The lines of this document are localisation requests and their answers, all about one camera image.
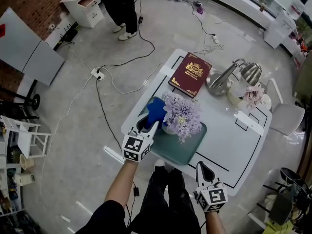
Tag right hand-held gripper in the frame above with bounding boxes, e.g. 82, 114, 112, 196
193, 161, 229, 214

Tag white power cable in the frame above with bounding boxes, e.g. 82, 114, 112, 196
103, 61, 166, 95
39, 74, 95, 214

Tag person's right forearm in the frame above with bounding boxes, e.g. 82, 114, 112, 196
204, 210, 229, 234

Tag white round dish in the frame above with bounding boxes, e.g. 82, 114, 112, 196
260, 94, 273, 111

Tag white square power strip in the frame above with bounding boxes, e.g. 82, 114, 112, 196
90, 67, 105, 80

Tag white shelf unit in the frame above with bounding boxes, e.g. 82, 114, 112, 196
0, 130, 24, 216

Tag yellow green box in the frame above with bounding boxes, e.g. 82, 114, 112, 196
263, 220, 300, 234

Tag person's left forearm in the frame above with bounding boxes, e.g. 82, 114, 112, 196
104, 158, 138, 208

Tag whiteboard with red mark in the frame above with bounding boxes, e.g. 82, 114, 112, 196
0, 6, 66, 112

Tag blue cloth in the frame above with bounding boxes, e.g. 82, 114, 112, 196
145, 98, 169, 129

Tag black router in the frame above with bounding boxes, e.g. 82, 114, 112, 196
58, 22, 79, 43

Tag small purple device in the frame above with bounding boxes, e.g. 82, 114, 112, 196
194, 0, 205, 16

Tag person's black trousers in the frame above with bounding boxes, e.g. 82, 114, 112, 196
129, 167, 202, 234

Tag small white appliance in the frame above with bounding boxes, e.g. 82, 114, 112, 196
14, 173, 36, 187

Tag black power cable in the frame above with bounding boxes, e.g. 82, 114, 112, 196
96, 0, 156, 74
96, 78, 141, 229

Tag white tape strip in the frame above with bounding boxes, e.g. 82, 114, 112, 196
234, 111, 265, 134

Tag dark red hardcover book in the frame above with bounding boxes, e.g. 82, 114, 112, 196
168, 52, 213, 99

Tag beige bucket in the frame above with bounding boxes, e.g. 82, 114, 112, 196
19, 154, 35, 172

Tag teal tray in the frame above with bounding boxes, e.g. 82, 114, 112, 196
136, 96, 208, 166

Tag white chair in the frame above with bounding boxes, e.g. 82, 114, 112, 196
264, 78, 306, 136

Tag purple flowers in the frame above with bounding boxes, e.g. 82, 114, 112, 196
160, 93, 204, 146

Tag olive green board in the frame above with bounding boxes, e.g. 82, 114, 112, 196
292, 57, 312, 102

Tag silver desk lamp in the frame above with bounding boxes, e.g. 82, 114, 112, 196
204, 58, 263, 97

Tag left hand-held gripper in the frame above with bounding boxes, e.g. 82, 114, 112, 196
121, 113, 163, 164

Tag white wooden stool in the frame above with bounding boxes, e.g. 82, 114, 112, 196
1, 115, 51, 158

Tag black stool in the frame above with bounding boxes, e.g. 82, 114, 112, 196
275, 167, 312, 219

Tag white drawer cabinet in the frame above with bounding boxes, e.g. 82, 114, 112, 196
59, 0, 104, 29

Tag pale green pot pink flowers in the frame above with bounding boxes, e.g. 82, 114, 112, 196
226, 85, 265, 110

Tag white water dispenser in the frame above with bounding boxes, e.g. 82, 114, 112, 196
263, 0, 305, 50

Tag person's left black sleeve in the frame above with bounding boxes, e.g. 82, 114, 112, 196
75, 200, 127, 234

